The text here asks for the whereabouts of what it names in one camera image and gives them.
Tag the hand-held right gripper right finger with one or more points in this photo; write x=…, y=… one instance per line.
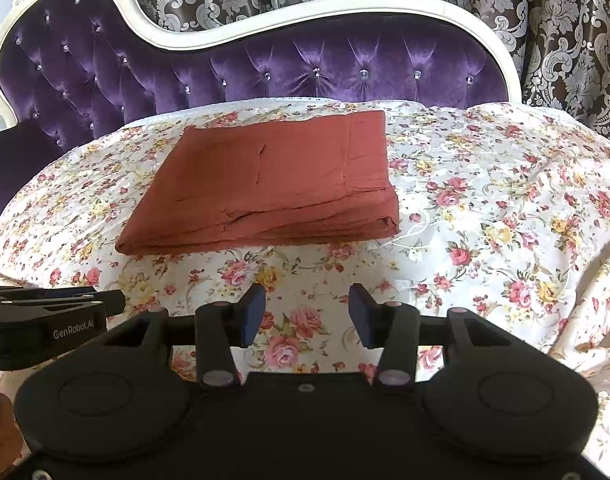
x=362, y=317

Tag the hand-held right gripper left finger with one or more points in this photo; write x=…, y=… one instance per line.
x=252, y=317

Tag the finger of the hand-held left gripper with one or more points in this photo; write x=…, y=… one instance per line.
x=60, y=296

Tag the rust red pants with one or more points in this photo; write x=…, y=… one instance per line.
x=265, y=185

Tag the floral printed blanket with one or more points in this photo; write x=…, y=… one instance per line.
x=485, y=210

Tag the purple tufted headboard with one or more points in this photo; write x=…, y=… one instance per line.
x=335, y=70

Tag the grey damask curtain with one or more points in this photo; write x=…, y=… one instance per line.
x=560, y=35

